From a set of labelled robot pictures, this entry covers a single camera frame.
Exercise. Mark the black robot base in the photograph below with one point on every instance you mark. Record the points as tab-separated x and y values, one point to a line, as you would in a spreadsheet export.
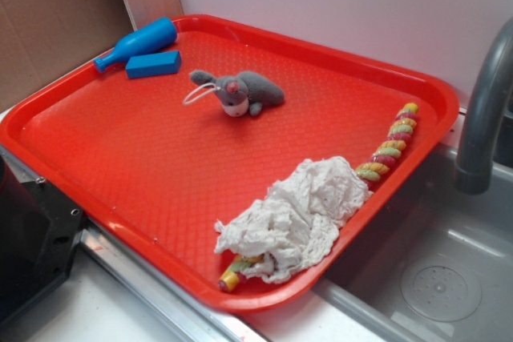
40	229

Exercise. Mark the gray plush animal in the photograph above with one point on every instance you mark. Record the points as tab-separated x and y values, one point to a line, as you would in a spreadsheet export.
244	93

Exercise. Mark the white crumpled cloth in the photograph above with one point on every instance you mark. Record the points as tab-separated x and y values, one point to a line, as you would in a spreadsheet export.
295	226

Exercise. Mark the blue rectangular block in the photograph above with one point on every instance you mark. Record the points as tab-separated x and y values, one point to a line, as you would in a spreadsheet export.
148	65

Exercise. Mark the red plastic tray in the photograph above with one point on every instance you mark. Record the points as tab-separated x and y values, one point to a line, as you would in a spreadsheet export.
158	174

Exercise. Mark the blue plastic bottle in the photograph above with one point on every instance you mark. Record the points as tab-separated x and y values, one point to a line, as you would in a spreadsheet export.
147	40

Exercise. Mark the gray plastic sink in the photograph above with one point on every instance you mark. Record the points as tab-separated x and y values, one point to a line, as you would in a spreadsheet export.
434	264

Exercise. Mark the gray faucet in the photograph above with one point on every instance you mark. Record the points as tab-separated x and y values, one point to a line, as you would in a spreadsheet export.
487	130

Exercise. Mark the brown cardboard panel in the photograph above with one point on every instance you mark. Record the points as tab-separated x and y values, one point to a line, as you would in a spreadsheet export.
42	40

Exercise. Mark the multicolour twisted rope stick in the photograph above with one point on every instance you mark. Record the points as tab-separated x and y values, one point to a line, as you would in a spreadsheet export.
371	172

